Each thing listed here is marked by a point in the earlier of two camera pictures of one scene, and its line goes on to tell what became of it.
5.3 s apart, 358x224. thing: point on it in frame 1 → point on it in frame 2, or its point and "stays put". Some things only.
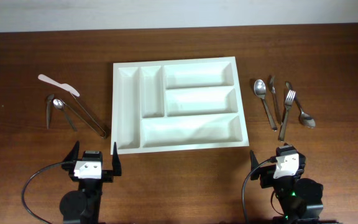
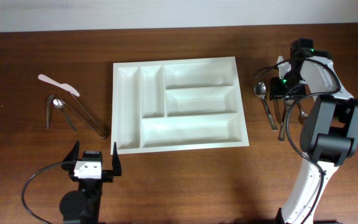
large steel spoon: x=260 y=88 stays put
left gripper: x=107 y=174 stays put
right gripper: x=266 y=174 → x=276 y=90
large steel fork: x=289 y=98 stays put
